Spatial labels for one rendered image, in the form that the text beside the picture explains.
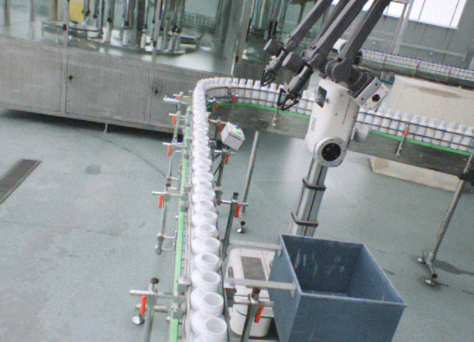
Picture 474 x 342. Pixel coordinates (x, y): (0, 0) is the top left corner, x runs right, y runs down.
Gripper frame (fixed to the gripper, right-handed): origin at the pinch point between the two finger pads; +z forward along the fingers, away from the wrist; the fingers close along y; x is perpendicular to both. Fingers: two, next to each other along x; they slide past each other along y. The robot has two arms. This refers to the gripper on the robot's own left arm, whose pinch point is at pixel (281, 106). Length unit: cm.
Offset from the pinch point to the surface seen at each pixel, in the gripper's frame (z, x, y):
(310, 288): 43, 26, 56
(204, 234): 22, -37, 88
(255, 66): 24, 138, -469
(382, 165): 26, 282, -263
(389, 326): 26, 28, 87
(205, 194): 23, -34, 67
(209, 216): 22, -35, 79
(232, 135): 22.7, -9.0, -5.2
